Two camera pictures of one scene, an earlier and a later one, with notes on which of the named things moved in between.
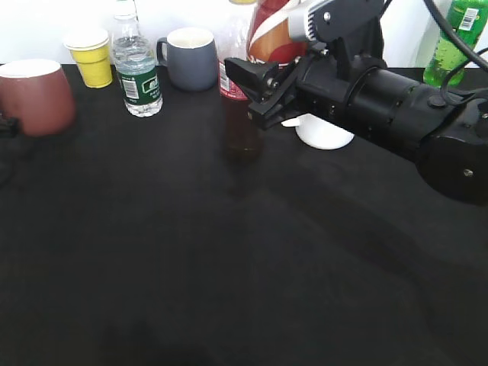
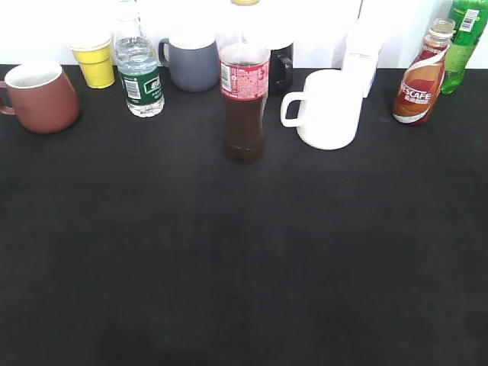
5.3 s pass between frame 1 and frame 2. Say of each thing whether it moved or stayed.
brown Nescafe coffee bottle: moved
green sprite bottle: stayed
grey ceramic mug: stayed
